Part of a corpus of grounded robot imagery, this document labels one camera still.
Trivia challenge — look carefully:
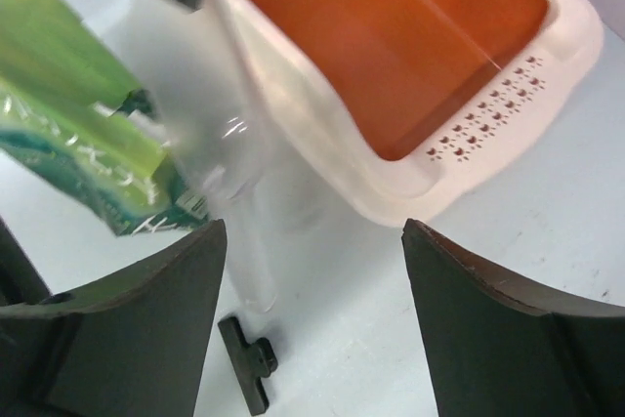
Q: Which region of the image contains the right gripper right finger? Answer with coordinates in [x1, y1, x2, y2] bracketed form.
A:
[401, 220, 624, 416]

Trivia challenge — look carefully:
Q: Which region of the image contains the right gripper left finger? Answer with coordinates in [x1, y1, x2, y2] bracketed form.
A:
[1, 221, 227, 416]

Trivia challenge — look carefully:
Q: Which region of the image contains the clear plastic scoop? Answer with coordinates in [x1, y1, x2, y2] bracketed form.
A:
[163, 0, 278, 313]

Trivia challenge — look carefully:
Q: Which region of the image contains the black bag clip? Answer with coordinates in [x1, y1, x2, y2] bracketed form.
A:
[218, 316, 278, 416]

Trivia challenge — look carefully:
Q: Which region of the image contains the green litter bag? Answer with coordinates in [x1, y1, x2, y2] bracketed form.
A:
[1, 0, 209, 236]

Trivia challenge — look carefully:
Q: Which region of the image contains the orange and cream litter box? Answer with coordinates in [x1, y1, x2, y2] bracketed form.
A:
[227, 0, 604, 227]

